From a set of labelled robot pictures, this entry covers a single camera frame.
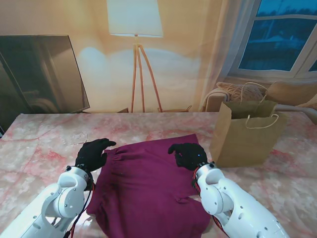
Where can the sheer cream curtain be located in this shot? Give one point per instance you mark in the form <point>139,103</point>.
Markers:
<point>223,49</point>

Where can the white shade tripod floor lamp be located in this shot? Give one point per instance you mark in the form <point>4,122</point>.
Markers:
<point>135,17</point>

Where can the white framed window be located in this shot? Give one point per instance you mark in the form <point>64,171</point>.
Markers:
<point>272,44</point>

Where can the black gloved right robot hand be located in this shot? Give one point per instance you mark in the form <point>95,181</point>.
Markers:
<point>190,156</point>

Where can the magenta purple shorts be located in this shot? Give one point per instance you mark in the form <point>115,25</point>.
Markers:
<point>148,186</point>

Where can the beige armchair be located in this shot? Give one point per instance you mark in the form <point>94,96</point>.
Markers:
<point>292,91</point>

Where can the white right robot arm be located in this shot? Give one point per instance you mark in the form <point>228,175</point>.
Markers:
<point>235,203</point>

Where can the kraft paper bag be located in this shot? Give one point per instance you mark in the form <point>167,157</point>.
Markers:
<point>247,146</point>

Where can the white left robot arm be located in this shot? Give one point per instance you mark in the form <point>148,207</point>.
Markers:
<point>49,203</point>

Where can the dark flat screen television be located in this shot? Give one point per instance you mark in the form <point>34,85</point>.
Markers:
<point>37,74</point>

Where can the beige knitted cushion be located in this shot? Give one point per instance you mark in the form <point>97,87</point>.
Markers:
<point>235,91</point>

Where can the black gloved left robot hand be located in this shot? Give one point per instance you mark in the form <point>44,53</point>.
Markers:
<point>91,155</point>

